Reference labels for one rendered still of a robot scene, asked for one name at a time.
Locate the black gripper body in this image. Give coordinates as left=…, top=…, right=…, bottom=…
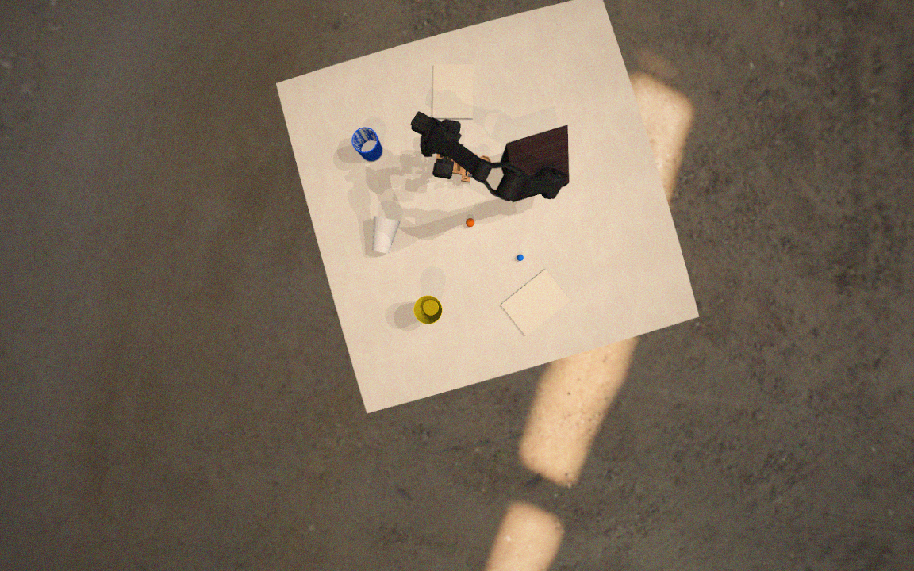
left=432, top=119, right=461, bottom=179

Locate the small wooden catapult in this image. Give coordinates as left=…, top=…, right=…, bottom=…
left=436, top=155, right=492, bottom=182

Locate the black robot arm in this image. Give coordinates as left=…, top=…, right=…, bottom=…
left=411, top=111, right=568, bottom=201

